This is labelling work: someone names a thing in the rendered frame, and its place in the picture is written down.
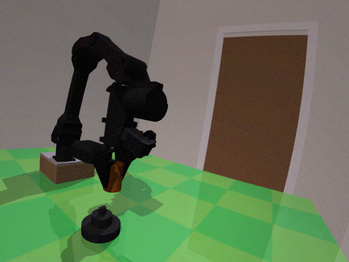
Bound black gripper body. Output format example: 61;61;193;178
70;113;134;164

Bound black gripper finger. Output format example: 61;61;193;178
93;159;116;188
115;152;137;180

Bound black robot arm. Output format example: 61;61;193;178
51;32;168;162

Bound orange knob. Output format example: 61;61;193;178
103;161;124;193

